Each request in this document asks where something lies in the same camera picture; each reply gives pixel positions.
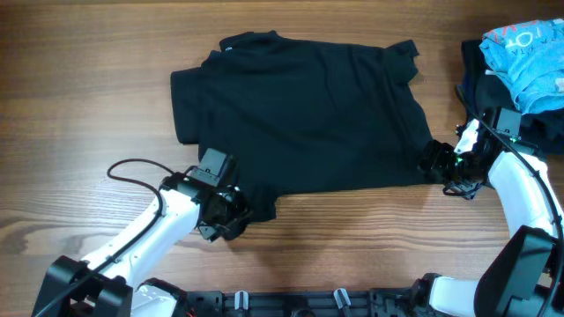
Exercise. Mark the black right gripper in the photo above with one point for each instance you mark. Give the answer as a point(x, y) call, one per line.
point(436, 158)

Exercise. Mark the black t-shirt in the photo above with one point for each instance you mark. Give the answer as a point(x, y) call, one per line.
point(304, 116)

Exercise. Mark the dark navy folded clothes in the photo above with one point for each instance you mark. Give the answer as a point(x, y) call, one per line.
point(486, 94)

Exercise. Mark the light blue printed shirt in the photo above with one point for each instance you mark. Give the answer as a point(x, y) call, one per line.
point(528, 59)

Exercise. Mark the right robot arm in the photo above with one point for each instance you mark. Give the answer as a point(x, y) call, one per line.
point(526, 277)

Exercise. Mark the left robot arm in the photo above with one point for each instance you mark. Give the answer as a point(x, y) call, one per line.
point(113, 280)

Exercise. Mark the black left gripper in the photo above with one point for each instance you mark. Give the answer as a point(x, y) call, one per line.
point(240, 208)

